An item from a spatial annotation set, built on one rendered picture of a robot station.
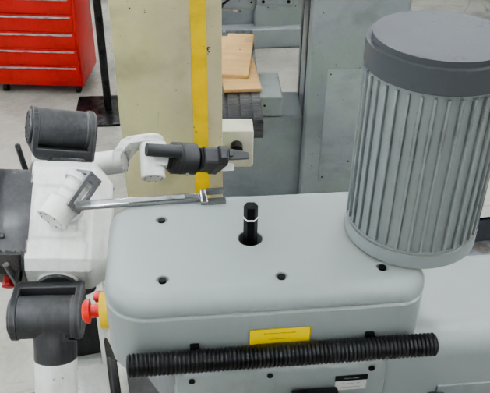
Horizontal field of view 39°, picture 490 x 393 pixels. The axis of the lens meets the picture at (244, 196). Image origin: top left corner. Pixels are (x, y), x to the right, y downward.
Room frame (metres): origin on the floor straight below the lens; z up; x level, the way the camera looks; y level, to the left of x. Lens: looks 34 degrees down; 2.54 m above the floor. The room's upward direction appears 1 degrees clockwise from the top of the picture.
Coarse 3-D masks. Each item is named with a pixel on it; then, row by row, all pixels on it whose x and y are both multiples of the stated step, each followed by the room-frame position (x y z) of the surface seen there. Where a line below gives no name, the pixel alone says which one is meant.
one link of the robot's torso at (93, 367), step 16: (96, 320) 1.38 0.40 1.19; (96, 336) 1.37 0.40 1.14; (80, 352) 1.34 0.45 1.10; (96, 352) 1.35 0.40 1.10; (80, 368) 1.29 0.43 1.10; (96, 368) 1.29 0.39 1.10; (112, 368) 1.33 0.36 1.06; (80, 384) 1.27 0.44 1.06; (96, 384) 1.27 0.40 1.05; (112, 384) 1.28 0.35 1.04
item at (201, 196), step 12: (204, 192) 0.96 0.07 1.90; (216, 192) 0.97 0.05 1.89; (84, 204) 0.92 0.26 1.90; (96, 204) 0.92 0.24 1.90; (108, 204) 0.92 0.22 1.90; (120, 204) 0.92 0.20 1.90; (132, 204) 0.93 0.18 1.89; (144, 204) 0.93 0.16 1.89; (156, 204) 0.93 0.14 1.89; (204, 204) 0.94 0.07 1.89
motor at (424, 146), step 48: (384, 48) 0.84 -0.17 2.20; (432, 48) 0.83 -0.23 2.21; (480, 48) 0.83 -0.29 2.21; (384, 96) 0.82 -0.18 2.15; (432, 96) 0.79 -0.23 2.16; (480, 96) 0.79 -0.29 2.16; (384, 144) 0.82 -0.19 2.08; (432, 144) 0.78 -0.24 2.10; (480, 144) 0.80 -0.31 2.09; (384, 192) 0.81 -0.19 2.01; (432, 192) 0.78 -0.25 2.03; (480, 192) 0.81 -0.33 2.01; (384, 240) 0.80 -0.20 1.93; (432, 240) 0.78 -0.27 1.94
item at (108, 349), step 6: (108, 342) 1.75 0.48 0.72; (108, 348) 1.72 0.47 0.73; (108, 354) 1.68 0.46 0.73; (114, 360) 1.68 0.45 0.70; (126, 372) 1.75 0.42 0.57; (132, 378) 1.72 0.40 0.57; (138, 378) 1.72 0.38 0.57; (144, 378) 1.72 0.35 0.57; (132, 384) 1.69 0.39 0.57; (138, 384) 1.69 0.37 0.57; (144, 384) 1.69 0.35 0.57; (150, 384) 1.69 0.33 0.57; (132, 390) 1.67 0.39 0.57; (138, 390) 1.67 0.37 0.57; (144, 390) 1.67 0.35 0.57; (150, 390) 1.67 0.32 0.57; (156, 390) 1.67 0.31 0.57
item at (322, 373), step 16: (272, 368) 0.74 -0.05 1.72; (288, 368) 0.74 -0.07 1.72; (304, 368) 0.74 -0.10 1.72; (320, 368) 0.74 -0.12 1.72; (336, 368) 0.75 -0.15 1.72; (352, 368) 0.75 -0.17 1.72; (368, 368) 0.75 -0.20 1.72; (384, 368) 0.76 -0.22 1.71; (176, 384) 0.73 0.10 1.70; (192, 384) 0.72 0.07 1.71; (208, 384) 0.72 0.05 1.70; (224, 384) 0.72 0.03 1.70; (240, 384) 0.73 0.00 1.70; (256, 384) 0.73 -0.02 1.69; (272, 384) 0.73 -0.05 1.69; (288, 384) 0.74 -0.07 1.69; (304, 384) 0.74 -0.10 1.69; (320, 384) 0.74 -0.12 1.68; (336, 384) 0.74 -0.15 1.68; (352, 384) 0.75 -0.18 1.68; (368, 384) 0.75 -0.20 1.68
